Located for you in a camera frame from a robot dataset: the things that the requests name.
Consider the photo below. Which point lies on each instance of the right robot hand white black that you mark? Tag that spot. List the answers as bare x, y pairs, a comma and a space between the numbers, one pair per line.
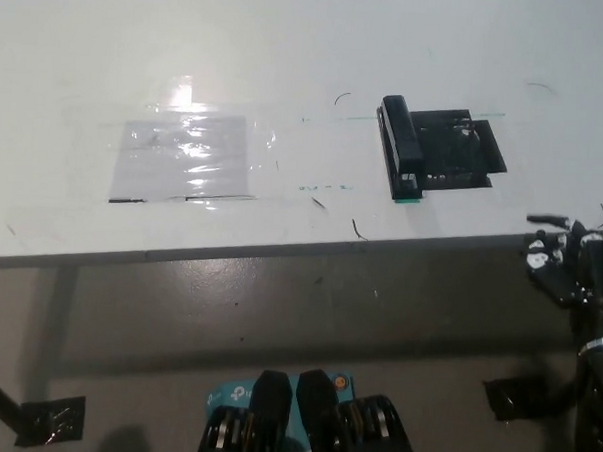
555, 264

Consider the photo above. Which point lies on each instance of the black stapler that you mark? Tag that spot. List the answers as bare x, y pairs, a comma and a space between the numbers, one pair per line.
403, 140

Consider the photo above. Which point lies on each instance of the black floor tape patch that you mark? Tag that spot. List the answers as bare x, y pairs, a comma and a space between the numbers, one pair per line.
50, 421
524, 400

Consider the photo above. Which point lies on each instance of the green tape strip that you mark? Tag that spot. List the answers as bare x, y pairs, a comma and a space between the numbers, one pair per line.
407, 201

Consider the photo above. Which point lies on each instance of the paper sheet under clear tape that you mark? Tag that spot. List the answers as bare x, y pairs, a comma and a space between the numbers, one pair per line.
182, 156

